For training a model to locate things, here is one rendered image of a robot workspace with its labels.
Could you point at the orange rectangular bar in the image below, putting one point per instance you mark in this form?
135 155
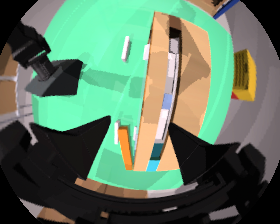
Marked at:
123 134

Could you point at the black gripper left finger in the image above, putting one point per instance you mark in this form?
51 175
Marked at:
77 147

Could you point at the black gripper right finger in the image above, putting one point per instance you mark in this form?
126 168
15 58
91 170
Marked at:
194 155

